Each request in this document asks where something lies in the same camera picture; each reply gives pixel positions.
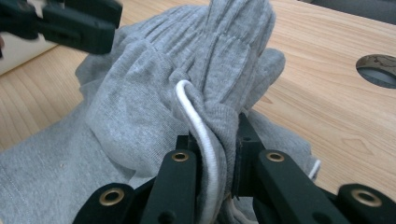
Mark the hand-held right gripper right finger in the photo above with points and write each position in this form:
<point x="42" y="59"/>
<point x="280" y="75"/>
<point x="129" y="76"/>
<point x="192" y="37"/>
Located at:
<point x="246" y="149"/>

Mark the grey shorts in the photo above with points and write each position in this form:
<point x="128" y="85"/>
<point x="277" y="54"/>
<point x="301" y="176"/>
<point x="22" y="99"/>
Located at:
<point x="140" y="93"/>

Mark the round black table grommet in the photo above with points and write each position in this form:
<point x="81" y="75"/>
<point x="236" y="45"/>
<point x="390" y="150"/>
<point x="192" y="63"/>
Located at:
<point x="379" y="70"/>

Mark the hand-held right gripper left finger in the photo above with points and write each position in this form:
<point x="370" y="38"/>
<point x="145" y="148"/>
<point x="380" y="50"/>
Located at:
<point x="186" y="144"/>

